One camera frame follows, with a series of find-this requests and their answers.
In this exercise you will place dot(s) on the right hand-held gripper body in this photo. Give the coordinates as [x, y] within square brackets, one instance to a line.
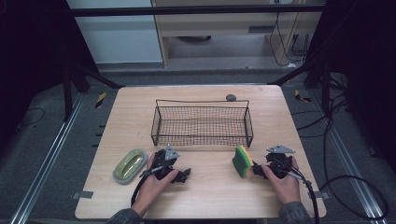
[278, 161]

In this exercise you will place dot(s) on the yellow and green sponge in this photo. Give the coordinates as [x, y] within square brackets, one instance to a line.
[243, 161]

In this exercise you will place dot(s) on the green soap dish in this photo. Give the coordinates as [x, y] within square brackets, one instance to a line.
[130, 166]

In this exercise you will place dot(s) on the person's right hand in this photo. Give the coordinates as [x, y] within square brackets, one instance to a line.
[285, 188]

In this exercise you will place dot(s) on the person's left hand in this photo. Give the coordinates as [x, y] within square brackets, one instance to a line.
[152, 189]

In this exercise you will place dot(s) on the grey tape piece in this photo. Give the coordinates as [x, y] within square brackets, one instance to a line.
[322, 195]
[83, 194]

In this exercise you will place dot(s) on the yellow and black tape strip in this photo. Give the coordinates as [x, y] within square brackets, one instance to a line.
[301, 97]
[100, 100]

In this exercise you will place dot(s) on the small grey round knob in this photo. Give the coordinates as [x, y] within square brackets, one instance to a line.
[231, 97]

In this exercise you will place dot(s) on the black metal stand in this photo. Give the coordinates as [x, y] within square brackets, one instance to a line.
[325, 90]
[67, 93]

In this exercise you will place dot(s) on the black curtain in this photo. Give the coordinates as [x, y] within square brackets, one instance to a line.
[34, 46]
[364, 62]

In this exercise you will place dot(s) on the white cabinet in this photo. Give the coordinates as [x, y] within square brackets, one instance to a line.
[118, 37]

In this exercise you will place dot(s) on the black horizontal bar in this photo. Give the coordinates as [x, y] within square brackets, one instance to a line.
[186, 11]

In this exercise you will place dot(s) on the aluminium floor rail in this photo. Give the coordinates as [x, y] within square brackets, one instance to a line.
[351, 168]
[46, 158]

